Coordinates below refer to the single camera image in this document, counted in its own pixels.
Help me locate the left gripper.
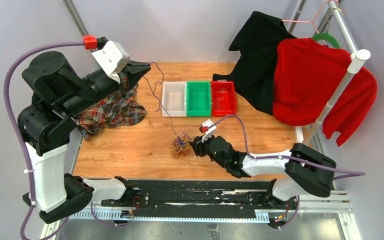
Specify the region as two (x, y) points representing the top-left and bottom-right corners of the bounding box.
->
(62, 59), (152, 116)

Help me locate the red yellow cable bundle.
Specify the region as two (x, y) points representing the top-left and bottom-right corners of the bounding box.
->
(171, 132), (193, 159)

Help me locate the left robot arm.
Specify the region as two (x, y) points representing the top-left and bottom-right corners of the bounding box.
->
(17, 51), (134, 224)

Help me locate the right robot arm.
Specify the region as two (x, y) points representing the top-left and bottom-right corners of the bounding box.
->
(189, 136), (337, 209)

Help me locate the plaid flannel shirt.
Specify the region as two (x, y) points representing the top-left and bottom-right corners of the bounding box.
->
(74, 86), (147, 141)

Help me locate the white plastic bin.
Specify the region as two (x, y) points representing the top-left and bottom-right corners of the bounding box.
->
(161, 81), (187, 118)

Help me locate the green plastic bin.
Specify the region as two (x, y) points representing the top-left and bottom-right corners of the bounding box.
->
(186, 81), (212, 117)

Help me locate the red plastic bin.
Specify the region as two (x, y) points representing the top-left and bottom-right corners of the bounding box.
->
(210, 81), (237, 117)

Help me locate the black shirt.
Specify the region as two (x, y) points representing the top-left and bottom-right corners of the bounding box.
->
(212, 11), (295, 115)

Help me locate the red sweater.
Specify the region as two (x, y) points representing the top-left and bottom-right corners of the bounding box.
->
(272, 38), (378, 146)

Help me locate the green hanger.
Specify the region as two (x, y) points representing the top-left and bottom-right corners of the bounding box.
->
(311, 32), (341, 49)

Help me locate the pink hanger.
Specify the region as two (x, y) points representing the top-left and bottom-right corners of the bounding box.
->
(281, 0), (344, 47)

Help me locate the white clothes rack pole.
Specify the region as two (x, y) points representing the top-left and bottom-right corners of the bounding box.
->
(294, 49), (371, 145)

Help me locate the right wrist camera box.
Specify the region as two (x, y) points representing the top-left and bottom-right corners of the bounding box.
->
(199, 119), (217, 143)

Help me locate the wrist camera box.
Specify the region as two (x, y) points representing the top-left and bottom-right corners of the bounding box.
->
(92, 41), (131, 84)
(199, 119), (217, 143)

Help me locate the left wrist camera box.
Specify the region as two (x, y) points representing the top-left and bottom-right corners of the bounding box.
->
(92, 41), (131, 84)

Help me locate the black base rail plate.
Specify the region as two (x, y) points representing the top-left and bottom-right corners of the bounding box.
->
(101, 179), (297, 219)

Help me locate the aluminium frame post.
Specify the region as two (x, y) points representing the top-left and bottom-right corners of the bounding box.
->
(62, 0), (90, 37)

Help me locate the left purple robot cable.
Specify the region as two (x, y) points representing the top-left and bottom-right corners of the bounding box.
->
(3, 35), (99, 240)

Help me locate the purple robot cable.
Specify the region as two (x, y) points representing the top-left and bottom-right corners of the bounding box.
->
(3, 35), (99, 240)
(207, 114), (366, 230)

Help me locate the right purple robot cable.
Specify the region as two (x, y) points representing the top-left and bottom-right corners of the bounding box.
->
(207, 114), (366, 230)

